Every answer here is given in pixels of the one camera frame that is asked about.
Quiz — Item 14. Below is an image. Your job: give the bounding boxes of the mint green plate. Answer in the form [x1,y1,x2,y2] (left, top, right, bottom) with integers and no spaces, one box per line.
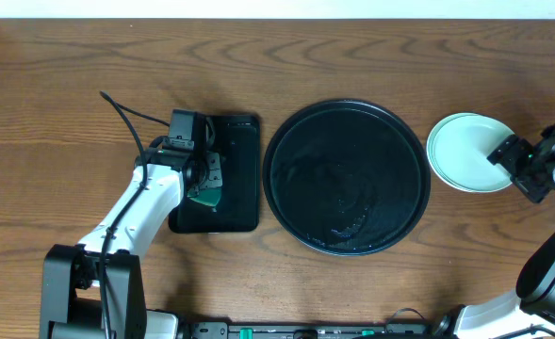
[433,113,514,193]
[426,112,473,192]

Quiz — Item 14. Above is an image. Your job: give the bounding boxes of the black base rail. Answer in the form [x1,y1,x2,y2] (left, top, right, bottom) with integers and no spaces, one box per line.
[144,308,448,339]

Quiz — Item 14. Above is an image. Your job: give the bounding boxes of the black round tray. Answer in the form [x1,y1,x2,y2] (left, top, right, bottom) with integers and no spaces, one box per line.
[262,99,431,256]

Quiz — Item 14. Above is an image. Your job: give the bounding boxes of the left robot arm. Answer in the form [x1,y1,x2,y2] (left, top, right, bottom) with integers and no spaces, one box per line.
[39,148,222,338]

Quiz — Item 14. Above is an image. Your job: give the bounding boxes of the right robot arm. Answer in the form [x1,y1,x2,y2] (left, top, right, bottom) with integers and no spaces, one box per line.
[431,135,555,338]

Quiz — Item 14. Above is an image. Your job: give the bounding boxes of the green sponge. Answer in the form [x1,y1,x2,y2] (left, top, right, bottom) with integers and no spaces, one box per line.
[188,187,222,208]

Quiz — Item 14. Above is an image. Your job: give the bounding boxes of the black rectangular tray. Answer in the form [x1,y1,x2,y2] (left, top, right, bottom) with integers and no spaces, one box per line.
[169,115,260,234]

